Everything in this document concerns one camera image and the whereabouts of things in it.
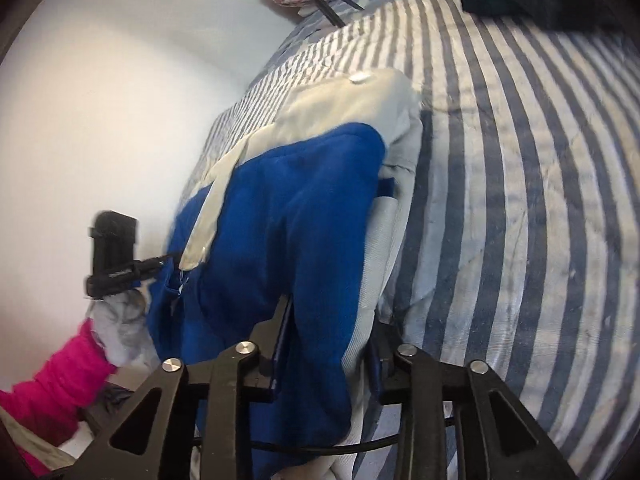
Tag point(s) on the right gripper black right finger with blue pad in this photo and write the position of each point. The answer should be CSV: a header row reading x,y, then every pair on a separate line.
x,y
457,415

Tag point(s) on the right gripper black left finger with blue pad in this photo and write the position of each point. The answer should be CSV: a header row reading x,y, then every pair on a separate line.
x,y
179,407

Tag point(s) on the cream and blue KEBER jacket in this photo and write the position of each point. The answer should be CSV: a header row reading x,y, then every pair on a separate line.
x,y
312,206

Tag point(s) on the pink sleeved left forearm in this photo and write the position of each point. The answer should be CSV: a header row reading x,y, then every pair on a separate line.
x,y
40,415

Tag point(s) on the grey gloved left hand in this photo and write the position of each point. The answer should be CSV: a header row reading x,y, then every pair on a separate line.
x,y
119,327

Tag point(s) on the blue white striped bed quilt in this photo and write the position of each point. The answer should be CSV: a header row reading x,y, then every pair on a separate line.
x,y
523,235

